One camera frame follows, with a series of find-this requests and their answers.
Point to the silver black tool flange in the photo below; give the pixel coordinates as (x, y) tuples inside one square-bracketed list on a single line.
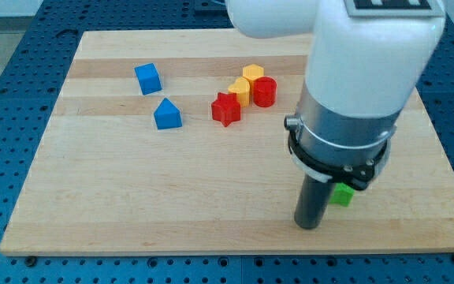
[(335, 148)]

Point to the yellow hexagon block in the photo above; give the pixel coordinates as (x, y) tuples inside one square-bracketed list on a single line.
[(252, 72)]

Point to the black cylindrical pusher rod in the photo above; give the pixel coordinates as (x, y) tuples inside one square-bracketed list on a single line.
[(312, 203)]

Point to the yellow heart block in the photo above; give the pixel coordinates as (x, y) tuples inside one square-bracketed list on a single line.
[(241, 87)]

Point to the red star block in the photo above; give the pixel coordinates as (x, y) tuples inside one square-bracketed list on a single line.
[(226, 109)]

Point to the blue pentagon block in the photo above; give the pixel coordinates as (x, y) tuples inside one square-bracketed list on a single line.
[(167, 115)]

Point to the green star block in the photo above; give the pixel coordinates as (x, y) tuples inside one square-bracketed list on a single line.
[(342, 195)]

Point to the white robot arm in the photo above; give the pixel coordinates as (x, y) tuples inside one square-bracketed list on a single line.
[(366, 58)]

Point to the wooden board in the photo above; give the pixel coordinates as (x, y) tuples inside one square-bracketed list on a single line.
[(105, 181)]

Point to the blue cube block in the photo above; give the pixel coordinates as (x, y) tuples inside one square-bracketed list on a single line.
[(148, 78)]

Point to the red cylinder block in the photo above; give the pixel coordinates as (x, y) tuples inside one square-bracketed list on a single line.
[(264, 92)]

